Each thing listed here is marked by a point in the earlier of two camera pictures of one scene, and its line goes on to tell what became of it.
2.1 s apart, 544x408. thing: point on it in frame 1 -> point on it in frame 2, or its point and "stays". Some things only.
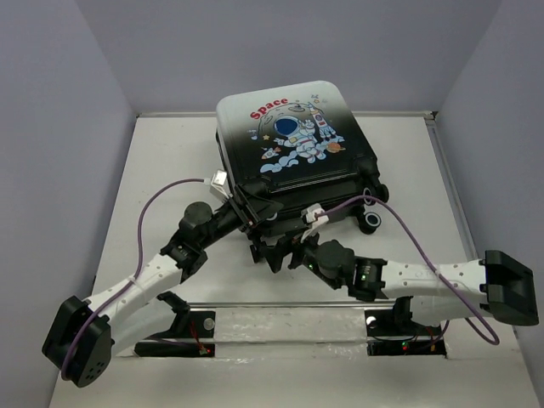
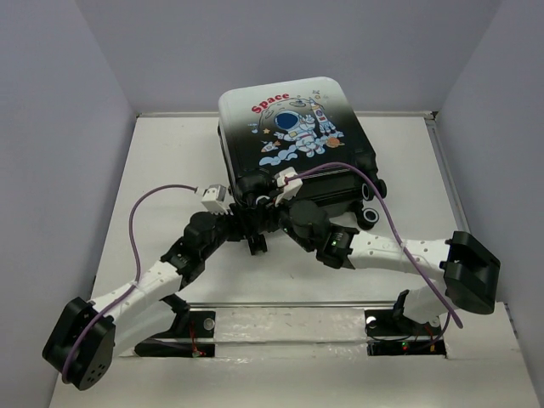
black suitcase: x=301 y=144 stays
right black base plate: x=392 y=332 stays
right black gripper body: x=305 y=252 -> x=285 y=220
